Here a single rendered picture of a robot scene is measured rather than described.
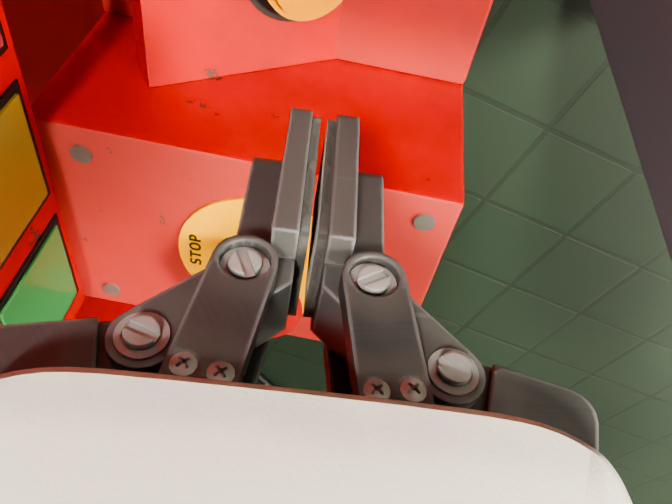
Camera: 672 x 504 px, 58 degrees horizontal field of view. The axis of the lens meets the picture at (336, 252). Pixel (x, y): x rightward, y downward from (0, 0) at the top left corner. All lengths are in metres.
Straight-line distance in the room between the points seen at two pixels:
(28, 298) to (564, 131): 1.04
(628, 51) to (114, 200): 0.57
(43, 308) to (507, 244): 1.19
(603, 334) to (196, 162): 1.51
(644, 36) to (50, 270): 0.59
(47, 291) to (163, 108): 0.09
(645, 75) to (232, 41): 0.49
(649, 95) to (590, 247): 0.80
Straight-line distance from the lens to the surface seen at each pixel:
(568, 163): 1.24
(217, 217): 0.24
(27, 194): 0.24
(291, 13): 0.24
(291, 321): 0.24
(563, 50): 1.10
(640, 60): 0.69
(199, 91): 0.25
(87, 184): 0.25
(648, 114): 0.63
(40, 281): 0.26
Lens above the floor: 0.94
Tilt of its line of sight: 41 degrees down
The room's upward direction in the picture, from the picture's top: 170 degrees counter-clockwise
